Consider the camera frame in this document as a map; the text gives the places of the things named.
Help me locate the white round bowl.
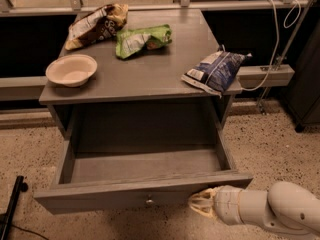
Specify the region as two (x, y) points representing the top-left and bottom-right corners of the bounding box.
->
(46, 54), (97, 87)

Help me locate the white hanging cable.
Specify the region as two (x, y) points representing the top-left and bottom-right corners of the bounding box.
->
(237, 0), (302, 93)

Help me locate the brown chip bag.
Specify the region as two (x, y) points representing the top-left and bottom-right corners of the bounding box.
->
(65, 3), (128, 51)

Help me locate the dark cabinet at right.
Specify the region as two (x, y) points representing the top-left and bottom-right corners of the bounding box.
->
(282, 20), (320, 133)

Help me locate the grey top drawer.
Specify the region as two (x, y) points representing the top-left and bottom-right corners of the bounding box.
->
(33, 98), (254, 216)

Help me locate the black stand leg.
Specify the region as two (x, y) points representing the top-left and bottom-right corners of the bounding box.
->
(0, 175), (28, 240)

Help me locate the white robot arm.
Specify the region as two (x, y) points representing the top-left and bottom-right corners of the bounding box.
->
(188, 181), (320, 240)

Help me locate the metal railing frame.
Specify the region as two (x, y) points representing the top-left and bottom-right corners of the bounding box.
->
(0, 0), (315, 106)

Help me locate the green chip bag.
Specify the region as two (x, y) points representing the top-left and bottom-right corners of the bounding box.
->
(116, 24), (172, 59)

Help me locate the grey wooden drawer cabinet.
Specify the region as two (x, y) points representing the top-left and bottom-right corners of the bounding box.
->
(38, 9), (243, 142)

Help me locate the blue chip bag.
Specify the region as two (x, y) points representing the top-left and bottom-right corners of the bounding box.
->
(181, 50), (252, 96)

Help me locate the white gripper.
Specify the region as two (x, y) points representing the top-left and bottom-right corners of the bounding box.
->
(188, 185), (242, 225)

